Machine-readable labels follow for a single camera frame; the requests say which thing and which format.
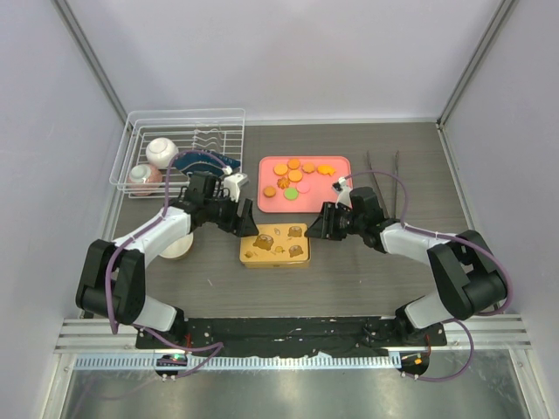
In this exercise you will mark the metal tongs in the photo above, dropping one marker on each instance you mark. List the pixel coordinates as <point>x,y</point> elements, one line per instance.
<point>388,197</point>

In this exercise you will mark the orange scalloped cookie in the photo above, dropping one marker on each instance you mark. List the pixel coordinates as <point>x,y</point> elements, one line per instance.
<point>325,169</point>

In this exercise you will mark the orange swirl cookie left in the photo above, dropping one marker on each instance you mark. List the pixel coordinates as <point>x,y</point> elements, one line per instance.
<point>283,183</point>

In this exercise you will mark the orange round cookie top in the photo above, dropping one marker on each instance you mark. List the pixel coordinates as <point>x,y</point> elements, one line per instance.
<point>293,164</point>

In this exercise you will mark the silver tin lid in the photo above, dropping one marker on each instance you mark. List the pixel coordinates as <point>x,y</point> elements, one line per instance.
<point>276,242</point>

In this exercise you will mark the white bowl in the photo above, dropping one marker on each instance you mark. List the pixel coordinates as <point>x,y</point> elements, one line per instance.
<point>178,249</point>

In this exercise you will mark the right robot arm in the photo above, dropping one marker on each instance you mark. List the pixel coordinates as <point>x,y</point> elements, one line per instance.
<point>467,277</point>

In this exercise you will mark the pink cup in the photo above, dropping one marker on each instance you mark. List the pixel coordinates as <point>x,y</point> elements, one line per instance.
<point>143,179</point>

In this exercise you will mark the pink tray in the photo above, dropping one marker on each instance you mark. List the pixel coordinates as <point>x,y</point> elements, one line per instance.
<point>321,185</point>

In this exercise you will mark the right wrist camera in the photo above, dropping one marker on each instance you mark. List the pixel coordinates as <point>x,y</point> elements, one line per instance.
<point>342,190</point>

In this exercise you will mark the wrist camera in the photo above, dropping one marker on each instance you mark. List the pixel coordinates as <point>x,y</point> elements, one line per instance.
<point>232,184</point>
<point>342,190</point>

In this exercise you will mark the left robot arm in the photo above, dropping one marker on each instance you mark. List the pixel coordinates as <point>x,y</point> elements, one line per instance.
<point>113,279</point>

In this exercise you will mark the blue patterned plate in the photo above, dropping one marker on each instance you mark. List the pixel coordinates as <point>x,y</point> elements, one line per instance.
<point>209,161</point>

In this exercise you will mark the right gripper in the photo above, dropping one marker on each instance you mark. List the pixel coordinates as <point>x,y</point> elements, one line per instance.
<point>331,213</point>

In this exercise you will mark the orange round cookie left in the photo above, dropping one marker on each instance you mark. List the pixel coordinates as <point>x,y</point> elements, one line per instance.
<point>269,191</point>

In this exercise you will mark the white wire dish rack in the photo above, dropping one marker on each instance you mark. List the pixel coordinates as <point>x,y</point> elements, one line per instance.
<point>220,130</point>

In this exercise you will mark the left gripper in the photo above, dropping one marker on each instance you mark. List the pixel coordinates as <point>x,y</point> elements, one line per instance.
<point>244,226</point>

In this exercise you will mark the pink round cookie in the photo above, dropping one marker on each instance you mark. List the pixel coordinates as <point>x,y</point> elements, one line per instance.
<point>303,187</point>

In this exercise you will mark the gold cookie tin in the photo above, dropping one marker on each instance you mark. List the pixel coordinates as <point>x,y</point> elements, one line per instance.
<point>276,264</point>

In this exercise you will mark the orange cookie upper left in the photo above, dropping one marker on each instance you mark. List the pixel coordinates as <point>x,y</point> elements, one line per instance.
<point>280,169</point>

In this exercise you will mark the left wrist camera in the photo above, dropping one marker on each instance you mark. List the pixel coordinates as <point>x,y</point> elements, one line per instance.
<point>232,184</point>

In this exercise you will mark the orange round cookie middle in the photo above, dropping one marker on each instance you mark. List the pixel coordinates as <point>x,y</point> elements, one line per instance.
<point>295,175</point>

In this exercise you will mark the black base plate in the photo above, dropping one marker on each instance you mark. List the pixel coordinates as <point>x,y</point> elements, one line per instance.
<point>297,337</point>

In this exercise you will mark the orange round cookie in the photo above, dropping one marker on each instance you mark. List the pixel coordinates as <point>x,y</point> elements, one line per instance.
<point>293,164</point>
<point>269,191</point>
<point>295,175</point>

